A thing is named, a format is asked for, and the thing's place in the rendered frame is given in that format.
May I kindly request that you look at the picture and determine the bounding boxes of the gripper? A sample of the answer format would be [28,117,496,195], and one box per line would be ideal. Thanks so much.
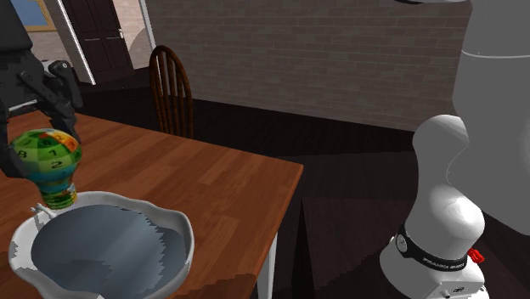
[0,0,85,180]

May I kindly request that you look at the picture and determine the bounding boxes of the green multicoloured bulb-shaped toy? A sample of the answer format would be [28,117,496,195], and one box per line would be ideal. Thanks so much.
[8,127,83,210]

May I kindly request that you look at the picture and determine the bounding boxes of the dark brown door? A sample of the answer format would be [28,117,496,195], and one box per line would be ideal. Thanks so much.
[61,0,136,84]

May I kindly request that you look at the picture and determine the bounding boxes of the white grey bowl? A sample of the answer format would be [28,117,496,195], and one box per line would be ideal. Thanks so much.
[8,191,195,299]

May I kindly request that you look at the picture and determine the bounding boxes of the dark brown wooden chair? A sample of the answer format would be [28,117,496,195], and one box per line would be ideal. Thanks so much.
[148,44,195,140]

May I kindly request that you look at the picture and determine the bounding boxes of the brown wooden table white legs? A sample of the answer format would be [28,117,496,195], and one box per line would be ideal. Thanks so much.
[0,109,305,299]

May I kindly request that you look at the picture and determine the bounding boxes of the blue picture pale frame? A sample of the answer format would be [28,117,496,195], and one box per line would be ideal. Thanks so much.
[9,0,57,32]

